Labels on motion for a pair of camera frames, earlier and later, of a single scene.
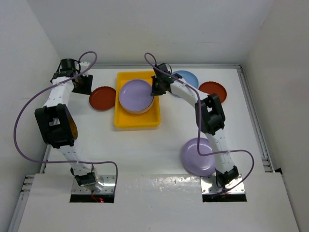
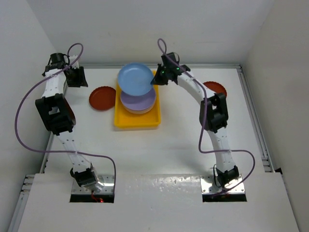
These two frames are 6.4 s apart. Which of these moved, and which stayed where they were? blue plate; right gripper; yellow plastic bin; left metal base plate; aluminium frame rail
Moved: right gripper; blue plate
Stayed: left metal base plate; aluminium frame rail; yellow plastic bin
